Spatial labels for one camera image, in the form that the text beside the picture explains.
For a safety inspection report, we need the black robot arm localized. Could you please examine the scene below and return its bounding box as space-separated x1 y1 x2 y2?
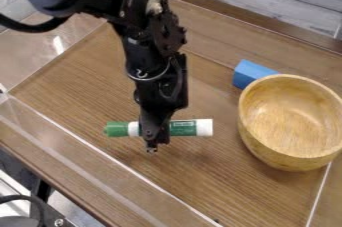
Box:
0 0 189 152

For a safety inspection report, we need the black metal stand base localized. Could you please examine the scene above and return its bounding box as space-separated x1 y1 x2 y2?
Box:
0 195 78 227

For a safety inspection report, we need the brown wooden bowl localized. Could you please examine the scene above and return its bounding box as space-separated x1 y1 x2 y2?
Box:
238 74 342 172

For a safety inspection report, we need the blue foam block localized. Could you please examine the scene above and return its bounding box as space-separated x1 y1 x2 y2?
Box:
233 59 278 89

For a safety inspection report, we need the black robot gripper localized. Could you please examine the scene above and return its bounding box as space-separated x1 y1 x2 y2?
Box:
126 53 189 153

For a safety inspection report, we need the green Expo marker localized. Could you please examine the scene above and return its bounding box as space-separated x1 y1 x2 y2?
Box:
103 119 214 137

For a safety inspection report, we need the clear acrylic tray wall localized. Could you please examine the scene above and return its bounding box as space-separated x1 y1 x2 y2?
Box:
0 0 342 227

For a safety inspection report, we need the black cable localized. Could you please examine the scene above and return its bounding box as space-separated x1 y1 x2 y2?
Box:
0 12 69 34

